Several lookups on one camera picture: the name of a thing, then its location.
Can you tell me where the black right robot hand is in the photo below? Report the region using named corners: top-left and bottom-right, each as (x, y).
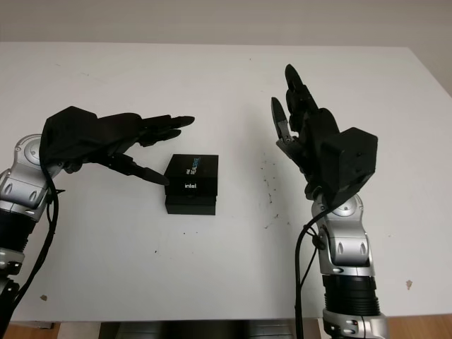
top-left (270, 64), bottom-right (345, 202)

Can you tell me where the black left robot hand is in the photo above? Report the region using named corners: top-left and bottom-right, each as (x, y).
top-left (63, 112), bottom-right (196, 186)

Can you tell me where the black RealSense box lid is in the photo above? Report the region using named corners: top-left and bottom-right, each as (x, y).
top-left (164, 153), bottom-right (220, 203)

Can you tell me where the black box base with insert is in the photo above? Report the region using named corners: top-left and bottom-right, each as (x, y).
top-left (165, 194), bottom-right (217, 215)

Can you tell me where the dark grey robot torso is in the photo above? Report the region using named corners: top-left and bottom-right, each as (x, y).
top-left (98, 312), bottom-right (324, 339)

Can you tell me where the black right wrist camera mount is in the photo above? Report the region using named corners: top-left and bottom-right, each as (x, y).
top-left (323, 126), bottom-right (379, 209)

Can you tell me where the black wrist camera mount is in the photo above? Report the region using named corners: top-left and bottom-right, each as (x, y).
top-left (38, 105), bottom-right (103, 169)
top-left (323, 126), bottom-right (379, 209)

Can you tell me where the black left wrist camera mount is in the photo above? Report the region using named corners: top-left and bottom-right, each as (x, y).
top-left (38, 105), bottom-right (103, 169)

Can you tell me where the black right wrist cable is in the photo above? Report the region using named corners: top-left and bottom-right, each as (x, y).
top-left (295, 208), bottom-right (333, 339)

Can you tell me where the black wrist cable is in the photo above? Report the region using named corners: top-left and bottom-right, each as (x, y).
top-left (0, 162), bottom-right (66, 322)
top-left (295, 208), bottom-right (333, 339)

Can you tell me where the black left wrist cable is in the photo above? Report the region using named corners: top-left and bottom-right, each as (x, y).
top-left (0, 162), bottom-right (66, 322)

